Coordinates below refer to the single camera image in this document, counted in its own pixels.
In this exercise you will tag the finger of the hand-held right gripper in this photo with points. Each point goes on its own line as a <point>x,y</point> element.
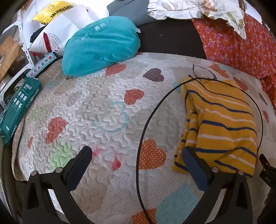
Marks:
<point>264,161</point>

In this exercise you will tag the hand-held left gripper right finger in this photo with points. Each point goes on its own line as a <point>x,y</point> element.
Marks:
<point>194,170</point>

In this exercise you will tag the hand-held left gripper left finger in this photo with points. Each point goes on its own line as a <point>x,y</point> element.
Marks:
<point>79,167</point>

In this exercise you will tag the yellow striped sweater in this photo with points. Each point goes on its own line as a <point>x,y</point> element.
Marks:
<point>226,120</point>

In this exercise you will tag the heart print quilt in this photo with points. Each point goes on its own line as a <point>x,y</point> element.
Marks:
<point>97,103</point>

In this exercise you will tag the green cardboard box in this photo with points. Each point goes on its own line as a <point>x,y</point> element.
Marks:
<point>19,103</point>

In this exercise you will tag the long pastel box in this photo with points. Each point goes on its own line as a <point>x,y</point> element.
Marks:
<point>41,64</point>

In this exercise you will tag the red floral cloth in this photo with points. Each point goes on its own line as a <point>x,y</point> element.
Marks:
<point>237,43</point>

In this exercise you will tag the teal plush pillow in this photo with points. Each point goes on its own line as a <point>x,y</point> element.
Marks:
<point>101,43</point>

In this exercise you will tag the dark bed sheet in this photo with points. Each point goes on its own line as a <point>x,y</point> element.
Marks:
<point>172,38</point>

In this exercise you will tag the brown cardboard boxes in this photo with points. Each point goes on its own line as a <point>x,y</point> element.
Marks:
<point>8,49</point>

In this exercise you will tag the white shopping bag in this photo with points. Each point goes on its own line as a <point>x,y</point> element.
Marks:
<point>62,28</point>

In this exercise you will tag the white metal shelf rack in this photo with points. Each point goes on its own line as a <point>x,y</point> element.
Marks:
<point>21,32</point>

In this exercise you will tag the yellow plastic bag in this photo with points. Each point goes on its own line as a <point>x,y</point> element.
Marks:
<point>54,13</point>

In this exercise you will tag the leaf print cloth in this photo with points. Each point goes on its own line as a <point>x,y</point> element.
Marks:
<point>183,8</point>

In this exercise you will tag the dark grey cloth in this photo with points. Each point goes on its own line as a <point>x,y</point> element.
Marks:
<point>129,10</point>

